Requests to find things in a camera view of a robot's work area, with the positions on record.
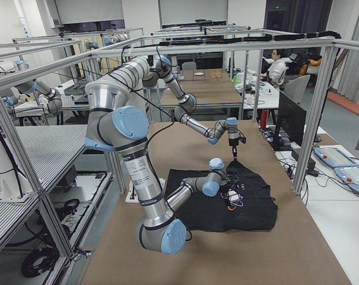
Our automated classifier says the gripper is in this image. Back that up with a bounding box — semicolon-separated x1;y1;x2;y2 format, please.
224;173;240;185
227;127;246;161

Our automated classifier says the black graphic t-shirt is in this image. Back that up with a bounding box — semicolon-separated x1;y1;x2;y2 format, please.
176;161;278;232

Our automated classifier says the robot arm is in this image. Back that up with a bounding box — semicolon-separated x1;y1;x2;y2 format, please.
85;56;239;255
148;56;246;161

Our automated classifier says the black computer monitor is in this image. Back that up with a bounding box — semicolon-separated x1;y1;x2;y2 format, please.
271;91;307;151

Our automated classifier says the seated person in white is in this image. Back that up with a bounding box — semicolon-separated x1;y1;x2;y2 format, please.
260;49;287;89

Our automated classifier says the robot teach pendant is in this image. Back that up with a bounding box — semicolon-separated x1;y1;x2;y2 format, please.
334;166;359;194
313;147;358;168

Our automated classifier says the aluminium cage frame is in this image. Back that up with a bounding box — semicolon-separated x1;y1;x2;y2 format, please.
0;28;359;256

